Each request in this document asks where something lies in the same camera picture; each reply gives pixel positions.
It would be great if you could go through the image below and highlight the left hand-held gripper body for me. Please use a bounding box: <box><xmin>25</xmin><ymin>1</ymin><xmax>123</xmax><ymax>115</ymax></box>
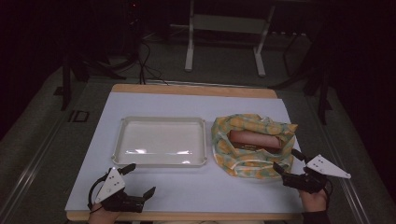
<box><xmin>94</xmin><ymin>167</ymin><xmax>147</xmax><ymax>214</ymax></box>

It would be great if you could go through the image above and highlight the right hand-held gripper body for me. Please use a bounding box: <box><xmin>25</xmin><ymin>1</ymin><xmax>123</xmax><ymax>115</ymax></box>
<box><xmin>282</xmin><ymin>154</ymin><xmax>352</xmax><ymax>194</ymax></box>

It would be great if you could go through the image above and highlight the yellow green patterned bag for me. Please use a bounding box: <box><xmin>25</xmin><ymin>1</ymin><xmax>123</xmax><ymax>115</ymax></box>
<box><xmin>211</xmin><ymin>113</ymin><xmax>299</xmax><ymax>181</ymax></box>

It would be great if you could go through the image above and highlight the pink brown cylindrical package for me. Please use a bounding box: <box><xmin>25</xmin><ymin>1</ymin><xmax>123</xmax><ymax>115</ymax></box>
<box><xmin>228</xmin><ymin>129</ymin><xmax>283</xmax><ymax>154</ymax></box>

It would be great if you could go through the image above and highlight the white plastic tray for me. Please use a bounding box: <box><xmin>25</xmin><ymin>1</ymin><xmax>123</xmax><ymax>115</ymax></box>
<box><xmin>111</xmin><ymin>116</ymin><xmax>209</xmax><ymax>168</ymax></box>

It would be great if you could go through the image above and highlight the person's right hand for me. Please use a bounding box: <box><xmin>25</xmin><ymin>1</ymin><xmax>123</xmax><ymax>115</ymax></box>
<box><xmin>299</xmin><ymin>188</ymin><xmax>329</xmax><ymax>214</ymax></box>

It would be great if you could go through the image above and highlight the person's left hand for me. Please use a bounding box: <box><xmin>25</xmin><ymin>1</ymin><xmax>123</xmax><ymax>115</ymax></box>
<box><xmin>87</xmin><ymin>203</ymin><xmax>121</xmax><ymax>224</ymax></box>

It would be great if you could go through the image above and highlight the black sleeve cuff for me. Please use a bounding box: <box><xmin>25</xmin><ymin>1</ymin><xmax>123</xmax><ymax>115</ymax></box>
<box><xmin>301</xmin><ymin>210</ymin><xmax>332</xmax><ymax>224</ymax></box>

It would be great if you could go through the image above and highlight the white table mat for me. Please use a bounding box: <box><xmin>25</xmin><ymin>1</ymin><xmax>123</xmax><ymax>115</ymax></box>
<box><xmin>64</xmin><ymin>91</ymin><xmax>307</xmax><ymax>215</ymax></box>

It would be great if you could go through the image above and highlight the black stand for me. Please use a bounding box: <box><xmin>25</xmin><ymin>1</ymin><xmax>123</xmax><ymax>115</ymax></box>
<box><xmin>52</xmin><ymin>52</ymin><xmax>127</xmax><ymax>112</ymax></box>
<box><xmin>269</xmin><ymin>18</ymin><xmax>334</xmax><ymax>126</ymax></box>

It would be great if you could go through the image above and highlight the white metal stand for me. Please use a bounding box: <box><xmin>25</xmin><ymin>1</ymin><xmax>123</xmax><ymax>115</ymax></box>
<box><xmin>184</xmin><ymin>0</ymin><xmax>276</xmax><ymax>78</ymax></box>

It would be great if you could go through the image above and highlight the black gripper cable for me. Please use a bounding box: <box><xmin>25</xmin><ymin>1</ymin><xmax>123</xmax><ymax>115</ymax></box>
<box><xmin>87</xmin><ymin>174</ymin><xmax>109</xmax><ymax>211</ymax></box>

